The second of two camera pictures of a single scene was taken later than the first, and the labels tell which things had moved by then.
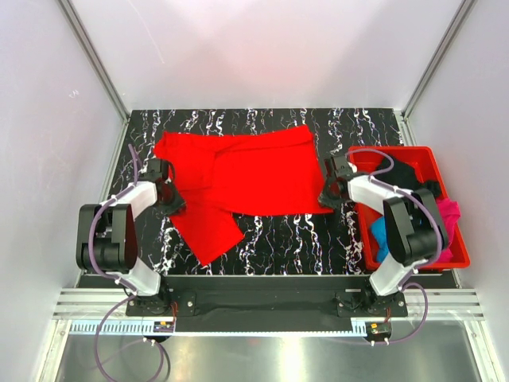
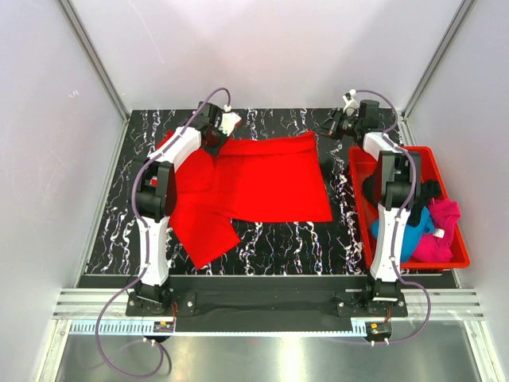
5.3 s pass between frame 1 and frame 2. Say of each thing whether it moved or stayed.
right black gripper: moved
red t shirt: moved
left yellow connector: stayed
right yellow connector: stayed
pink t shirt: stayed
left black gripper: moved
